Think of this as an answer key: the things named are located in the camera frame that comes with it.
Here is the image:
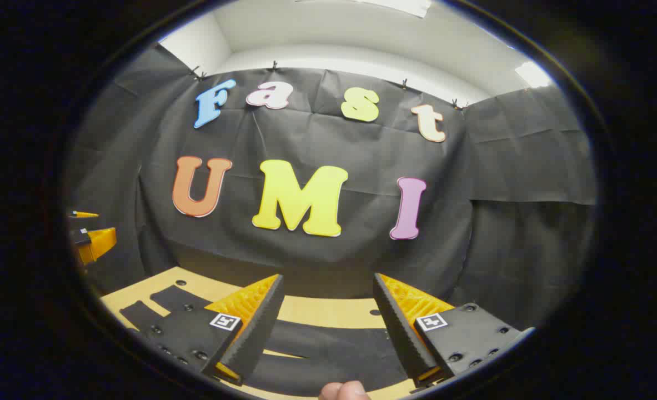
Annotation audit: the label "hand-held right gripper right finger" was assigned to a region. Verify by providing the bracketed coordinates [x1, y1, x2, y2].
[373, 272, 535, 388]

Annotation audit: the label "black backdrop cloth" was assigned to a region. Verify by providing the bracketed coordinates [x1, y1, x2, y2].
[64, 44, 598, 328]

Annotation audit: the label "black jeans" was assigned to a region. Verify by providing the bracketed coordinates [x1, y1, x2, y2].
[118, 285, 418, 398]

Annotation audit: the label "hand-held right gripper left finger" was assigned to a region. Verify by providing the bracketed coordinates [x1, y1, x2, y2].
[137, 273, 285, 387]

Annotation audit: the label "ceiling light panel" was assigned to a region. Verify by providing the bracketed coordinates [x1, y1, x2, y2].
[514, 61, 554, 89]
[356, 0, 433, 18]

